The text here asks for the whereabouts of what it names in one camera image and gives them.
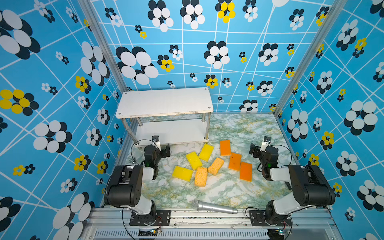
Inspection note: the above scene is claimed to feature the yellow sponge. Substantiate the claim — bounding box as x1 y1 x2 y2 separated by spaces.
172 166 194 182
186 152 203 170
199 144 214 162

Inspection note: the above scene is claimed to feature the tan porous sponge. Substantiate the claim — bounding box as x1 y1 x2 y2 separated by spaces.
208 158 225 176
195 167 208 187

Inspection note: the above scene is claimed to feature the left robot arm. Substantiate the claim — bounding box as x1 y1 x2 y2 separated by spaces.
104 145 171 221

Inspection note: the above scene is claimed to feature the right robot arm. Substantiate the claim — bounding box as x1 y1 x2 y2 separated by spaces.
249 144 336 226

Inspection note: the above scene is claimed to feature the white two-tier shelf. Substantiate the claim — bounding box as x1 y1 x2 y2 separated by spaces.
116 87 214 148

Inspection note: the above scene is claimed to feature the orange sponge middle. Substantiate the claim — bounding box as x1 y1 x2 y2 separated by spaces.
228 153 242 172

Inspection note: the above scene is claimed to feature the orange sponge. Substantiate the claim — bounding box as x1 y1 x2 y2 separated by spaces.
239 162 253 182
220 140 232 156
228 153 242 172

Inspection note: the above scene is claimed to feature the orange sponge front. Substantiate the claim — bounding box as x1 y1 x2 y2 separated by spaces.
239 162 253 182

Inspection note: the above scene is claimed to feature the orange sponge back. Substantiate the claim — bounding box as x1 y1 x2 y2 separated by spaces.
220 140 232 156

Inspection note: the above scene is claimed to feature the yellow sponge back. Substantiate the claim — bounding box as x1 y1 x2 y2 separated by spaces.
199 144 214 162

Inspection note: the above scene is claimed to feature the silver microphone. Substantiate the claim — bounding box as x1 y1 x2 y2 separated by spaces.
192 200 238 215

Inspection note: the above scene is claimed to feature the green circuit board left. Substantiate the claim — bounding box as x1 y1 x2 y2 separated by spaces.
138 228 162 237

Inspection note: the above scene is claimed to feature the circuit board right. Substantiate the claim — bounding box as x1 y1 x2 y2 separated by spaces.
268 229 289 240

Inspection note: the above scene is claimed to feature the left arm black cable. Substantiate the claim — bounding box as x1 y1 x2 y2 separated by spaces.
130 139 154 166

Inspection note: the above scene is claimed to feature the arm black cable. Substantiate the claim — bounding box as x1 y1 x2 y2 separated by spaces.
271 144 293 166
130 139 154 166

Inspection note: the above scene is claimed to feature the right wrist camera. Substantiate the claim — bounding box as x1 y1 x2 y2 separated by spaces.
260 136 272 152

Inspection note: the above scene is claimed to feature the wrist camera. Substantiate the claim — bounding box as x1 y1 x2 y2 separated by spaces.
152 135 161 149
260 136 272 152

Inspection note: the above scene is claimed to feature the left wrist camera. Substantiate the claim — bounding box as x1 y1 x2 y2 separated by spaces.
152 135 161 149

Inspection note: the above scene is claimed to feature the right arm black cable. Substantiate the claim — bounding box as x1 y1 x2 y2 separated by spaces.
271 144 293 166

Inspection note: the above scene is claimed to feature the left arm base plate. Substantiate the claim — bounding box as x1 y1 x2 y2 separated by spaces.
129 210 172 227

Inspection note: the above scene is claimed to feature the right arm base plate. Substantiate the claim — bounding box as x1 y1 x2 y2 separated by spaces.
247 209 293 228

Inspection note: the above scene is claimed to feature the aluminium front rail frame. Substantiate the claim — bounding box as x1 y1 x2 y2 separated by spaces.
81 208 342 240

